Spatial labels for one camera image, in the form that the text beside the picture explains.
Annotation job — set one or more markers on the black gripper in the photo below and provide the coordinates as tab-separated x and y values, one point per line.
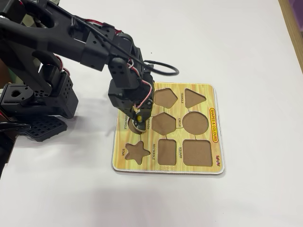
123	105

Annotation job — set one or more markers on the black semicircle piece yellow pin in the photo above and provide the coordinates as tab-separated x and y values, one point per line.
138	126

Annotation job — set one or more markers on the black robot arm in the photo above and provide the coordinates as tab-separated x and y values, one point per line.
59	47

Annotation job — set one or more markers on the wooden shape puzzle board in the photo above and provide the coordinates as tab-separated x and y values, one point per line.
217	99

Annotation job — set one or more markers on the black table clamp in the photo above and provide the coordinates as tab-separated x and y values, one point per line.
11	127

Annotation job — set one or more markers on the purple plastic box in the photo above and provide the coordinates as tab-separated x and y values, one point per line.
297	14

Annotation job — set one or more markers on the black grid base plate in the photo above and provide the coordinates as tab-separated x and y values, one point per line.
45	128

